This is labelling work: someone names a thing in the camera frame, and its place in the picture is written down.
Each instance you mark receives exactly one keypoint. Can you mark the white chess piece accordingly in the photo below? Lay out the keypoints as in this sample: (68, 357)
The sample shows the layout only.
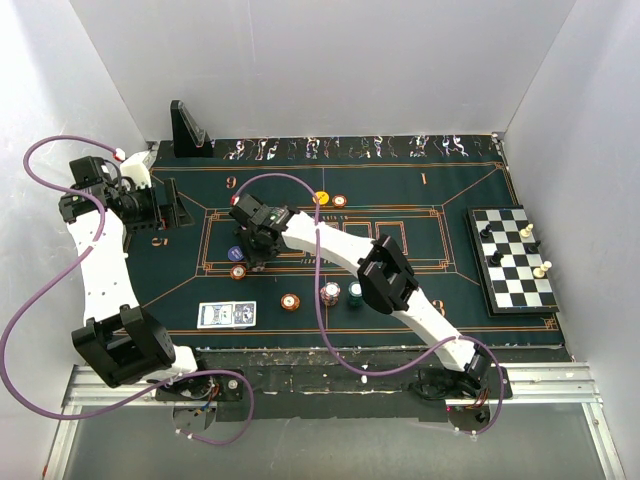
(541, 271)
(526, 231)

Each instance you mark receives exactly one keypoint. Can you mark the black chess piece right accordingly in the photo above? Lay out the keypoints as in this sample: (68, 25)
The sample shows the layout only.
(533, 247)

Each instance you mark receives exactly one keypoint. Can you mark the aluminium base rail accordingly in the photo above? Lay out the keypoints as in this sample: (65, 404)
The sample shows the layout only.
(552, 426)

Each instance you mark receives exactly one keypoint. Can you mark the blue playing card deck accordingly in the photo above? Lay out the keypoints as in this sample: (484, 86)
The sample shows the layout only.
(227, 315)

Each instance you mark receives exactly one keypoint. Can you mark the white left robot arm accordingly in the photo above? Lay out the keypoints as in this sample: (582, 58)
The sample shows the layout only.
(119, 339)

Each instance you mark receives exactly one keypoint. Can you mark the black chess piece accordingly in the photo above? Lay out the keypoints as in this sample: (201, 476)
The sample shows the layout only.
(496, 258)
(533, 247)
(486, 232)

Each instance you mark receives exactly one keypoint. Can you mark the purple small blind button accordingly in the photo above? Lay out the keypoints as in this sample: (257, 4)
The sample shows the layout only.
(235, 254)

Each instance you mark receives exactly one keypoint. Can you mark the orange poker chip stack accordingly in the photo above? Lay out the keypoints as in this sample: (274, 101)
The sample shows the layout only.
(290, 302)

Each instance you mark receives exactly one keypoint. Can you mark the black card shoe holder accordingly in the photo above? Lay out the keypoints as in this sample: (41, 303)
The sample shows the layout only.
(189, 139)

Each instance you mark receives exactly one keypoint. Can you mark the green poker chip stack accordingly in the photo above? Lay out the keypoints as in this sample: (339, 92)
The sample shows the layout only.
(355, 296)

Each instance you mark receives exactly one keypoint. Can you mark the yellow big blind button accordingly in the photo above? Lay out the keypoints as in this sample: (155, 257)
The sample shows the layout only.
(321, 197)

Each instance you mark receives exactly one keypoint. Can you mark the black white chessboard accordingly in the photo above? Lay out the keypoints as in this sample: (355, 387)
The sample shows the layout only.
(510, 288)

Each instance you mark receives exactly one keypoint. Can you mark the white chess piece lower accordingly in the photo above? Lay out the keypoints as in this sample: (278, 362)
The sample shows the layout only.
(541, 271)

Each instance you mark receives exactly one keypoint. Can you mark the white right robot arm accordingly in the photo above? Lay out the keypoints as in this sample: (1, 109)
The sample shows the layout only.
(387, 280)

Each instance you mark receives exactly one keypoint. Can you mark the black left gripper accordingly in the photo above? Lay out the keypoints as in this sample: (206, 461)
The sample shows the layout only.
(165, 215)

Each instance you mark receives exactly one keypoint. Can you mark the white chess piece upper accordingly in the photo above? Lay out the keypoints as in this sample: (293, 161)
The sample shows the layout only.
(526, 231)

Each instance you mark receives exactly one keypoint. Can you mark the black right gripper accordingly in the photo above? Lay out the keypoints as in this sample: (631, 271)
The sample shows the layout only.
(250, 255)

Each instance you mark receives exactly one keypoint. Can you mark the black chess piece left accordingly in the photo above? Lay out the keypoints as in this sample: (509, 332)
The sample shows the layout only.
(486, 232)

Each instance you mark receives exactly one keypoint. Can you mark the black chess piece middle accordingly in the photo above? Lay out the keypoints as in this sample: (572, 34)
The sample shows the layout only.
(496, 258)

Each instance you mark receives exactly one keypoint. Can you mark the orange chips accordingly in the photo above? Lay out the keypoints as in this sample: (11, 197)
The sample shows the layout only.
(339, 201)
(238, 272)

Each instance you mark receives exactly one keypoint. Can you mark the dark green poker mat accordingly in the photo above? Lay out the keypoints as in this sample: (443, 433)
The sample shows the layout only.
(415, 189)

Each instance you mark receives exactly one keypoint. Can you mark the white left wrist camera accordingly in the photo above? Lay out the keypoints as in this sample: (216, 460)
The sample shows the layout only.
(136, 169)

